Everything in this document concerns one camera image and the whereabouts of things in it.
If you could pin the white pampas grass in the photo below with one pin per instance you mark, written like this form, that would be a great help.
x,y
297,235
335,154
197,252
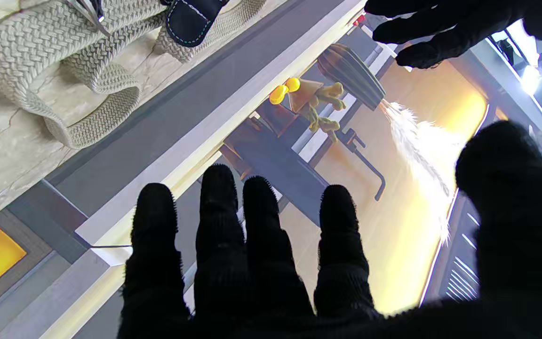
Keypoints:
x,y
417,146

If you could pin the green cactus plant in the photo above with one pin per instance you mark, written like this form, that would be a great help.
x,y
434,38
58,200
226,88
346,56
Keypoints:
x,y
320,106

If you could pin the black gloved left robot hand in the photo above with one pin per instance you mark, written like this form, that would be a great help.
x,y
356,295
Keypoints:
x,y
464,23

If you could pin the plate with red food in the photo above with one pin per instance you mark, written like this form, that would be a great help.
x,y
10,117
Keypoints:
x,y
359,20

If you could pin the yellow lemons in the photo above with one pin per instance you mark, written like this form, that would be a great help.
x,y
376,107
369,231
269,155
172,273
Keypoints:
x,y
280,92

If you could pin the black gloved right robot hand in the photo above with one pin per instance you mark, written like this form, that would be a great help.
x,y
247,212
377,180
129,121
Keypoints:
x,y
261,282

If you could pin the beige woven belt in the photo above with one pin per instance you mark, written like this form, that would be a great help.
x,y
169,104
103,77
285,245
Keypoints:
x,y
26,52

